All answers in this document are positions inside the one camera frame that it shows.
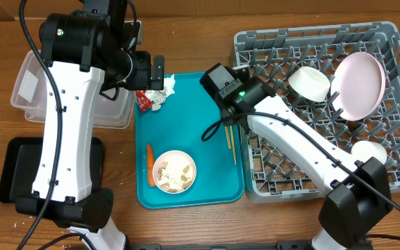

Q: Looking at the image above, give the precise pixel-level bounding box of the black plastic tray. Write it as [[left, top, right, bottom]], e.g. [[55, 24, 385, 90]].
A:
[[0, 137, 104, 203]]

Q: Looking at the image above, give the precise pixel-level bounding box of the crumpled white napkin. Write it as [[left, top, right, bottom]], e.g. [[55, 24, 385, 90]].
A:
[[145, 74, 176, 111]]

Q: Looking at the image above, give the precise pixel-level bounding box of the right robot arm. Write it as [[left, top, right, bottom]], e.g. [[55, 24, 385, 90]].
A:
[[200, 63, 392, 249]]

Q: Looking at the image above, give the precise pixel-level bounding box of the orange carrot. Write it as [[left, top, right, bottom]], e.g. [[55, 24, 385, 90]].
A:
[[147, 143, 156, 187]]

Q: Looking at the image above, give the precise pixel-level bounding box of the large pink plate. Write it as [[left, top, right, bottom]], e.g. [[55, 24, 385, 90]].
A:
[[331, 52, 385, 121]]

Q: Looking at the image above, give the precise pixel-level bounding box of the white cup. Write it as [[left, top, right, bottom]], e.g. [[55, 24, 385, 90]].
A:
[[288, 66, 331, 102]]

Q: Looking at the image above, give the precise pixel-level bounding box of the red snack wrapper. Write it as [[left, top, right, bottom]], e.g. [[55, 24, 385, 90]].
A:
[[135, 90, 153, 113]]

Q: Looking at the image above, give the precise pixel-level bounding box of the teal serving tray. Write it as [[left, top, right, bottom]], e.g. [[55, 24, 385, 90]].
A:
[[135, 72, 244, 209]]

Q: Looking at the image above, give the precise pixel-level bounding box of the bowl with food scraps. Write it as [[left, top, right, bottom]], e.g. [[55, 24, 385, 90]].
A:
[[152, 150, 197, 194]]

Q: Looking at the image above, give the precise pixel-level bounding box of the wooden chopstick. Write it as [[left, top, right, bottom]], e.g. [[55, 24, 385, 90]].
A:
[[229, 126, 237, 165], [224, 126, 231, 149]]

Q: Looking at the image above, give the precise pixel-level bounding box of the clear plastic bin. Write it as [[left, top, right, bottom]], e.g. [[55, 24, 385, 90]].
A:
[[10, 51, 135, 129]]

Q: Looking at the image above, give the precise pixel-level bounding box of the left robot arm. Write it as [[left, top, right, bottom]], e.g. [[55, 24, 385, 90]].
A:
[[15, 0, 165, 249]]

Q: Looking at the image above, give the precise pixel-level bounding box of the grey dishwasher rack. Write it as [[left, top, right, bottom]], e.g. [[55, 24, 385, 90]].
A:
[[232, 21, 400, 204]]

